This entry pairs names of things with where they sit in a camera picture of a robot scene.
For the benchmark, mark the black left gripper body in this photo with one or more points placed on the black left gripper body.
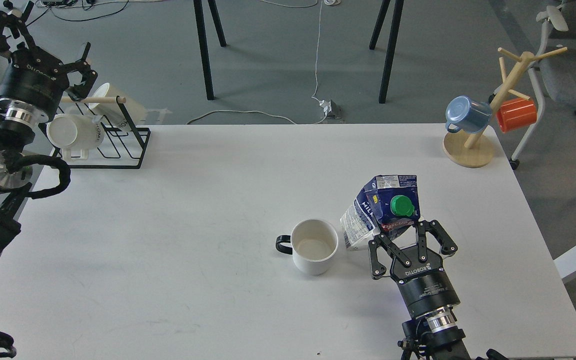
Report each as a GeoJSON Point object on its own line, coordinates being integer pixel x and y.
{"type": "Point", "coordinates": [31, 79]}

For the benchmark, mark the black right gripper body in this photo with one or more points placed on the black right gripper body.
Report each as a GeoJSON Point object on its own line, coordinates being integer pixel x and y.
{"type": "Point", "coordinates": [424, 286]}

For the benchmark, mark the blue white milk carton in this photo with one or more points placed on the blue white milk carton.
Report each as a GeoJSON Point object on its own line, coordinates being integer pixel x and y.
{"type": "Point", "coordinates": [387, 203]}

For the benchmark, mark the white mug black handle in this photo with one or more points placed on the white mug black handle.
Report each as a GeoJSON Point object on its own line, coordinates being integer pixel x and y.
{"type": "Point", "coordinates": [312, 244]}

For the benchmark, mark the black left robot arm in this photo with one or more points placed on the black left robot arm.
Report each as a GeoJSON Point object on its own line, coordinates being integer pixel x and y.
{"type": "Point", "coordinates": [34, 176]}

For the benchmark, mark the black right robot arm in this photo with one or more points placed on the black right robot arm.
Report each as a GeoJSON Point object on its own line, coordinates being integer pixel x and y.
{"type": "Point", "coordinates": [432, 332]}

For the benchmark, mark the blue plastic cup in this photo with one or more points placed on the blue plastic cup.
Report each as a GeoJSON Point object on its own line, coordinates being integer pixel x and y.
{"type": "Point", "coordinates": [466, 114]}

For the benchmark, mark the orange plastic cup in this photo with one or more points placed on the orange plastic cup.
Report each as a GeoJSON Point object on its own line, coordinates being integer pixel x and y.
{"type": "Point", "coordinates": [516, 113]}

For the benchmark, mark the wooden mug tree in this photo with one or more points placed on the wooden mug tree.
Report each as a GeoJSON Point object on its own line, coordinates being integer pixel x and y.
{"type": "Point", "coordinates": [475, 150]}

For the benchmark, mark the black table legs left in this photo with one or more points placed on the black table legs left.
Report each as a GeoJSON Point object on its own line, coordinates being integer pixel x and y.
{"type": "Point", "coordinates": [202, 41]}

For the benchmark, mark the black table legs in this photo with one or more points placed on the black table legs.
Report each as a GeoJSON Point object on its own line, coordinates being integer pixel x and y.
{"type": "Point", "coordinates": [396, 19]}
{"type": "Point", "coordinates": [202, 41]}

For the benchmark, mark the white power plug adapter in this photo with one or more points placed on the white power plug adapter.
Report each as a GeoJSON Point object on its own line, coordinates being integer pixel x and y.
{"type": "Point", "coordinates": [330, 110]}

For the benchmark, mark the grey office chair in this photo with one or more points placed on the grey office chair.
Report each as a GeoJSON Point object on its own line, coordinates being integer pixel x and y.
{"type": "Point", "coordinates": [554, 75]}

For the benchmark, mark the black table legs right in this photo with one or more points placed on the black table legs right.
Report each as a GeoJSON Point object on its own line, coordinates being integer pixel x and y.
{"type": "Point", "coordinates": [396, 19]}

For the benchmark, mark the black wire mug rack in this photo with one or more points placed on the black wire mug rack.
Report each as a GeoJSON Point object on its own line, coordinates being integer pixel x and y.
{"type": "Point", "coordinates": [119, 149]}

